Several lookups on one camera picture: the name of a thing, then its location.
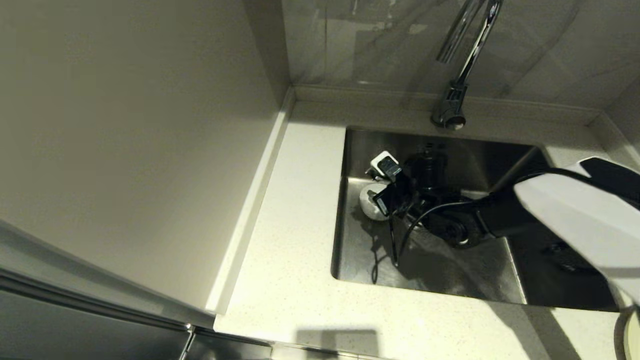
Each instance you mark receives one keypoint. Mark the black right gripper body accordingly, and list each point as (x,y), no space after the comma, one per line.
(427,177)

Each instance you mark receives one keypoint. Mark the right gripper white-taped finger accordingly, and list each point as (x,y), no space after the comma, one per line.
(392,200)
(386,165)

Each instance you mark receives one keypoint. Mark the small white bowl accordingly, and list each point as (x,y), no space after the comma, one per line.
(369,205)

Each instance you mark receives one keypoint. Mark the beige plastic plate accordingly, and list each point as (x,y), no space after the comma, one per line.
(634,335)

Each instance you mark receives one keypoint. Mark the stainless steel sink basin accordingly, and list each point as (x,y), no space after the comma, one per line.
(450,280)

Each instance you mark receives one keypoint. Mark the chrome kitchen faucet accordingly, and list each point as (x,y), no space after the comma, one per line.
(450,107)

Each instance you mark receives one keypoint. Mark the white edge trim strip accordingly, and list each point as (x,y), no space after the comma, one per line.
(250,210)

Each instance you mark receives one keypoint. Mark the tall beige cabinet side panel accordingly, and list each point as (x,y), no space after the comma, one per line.
(125,150)

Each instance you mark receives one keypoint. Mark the metal door trim strip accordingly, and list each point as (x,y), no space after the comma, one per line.
(100,303)

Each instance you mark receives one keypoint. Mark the grey glossy cabinet door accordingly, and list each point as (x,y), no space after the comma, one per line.
(75,335)

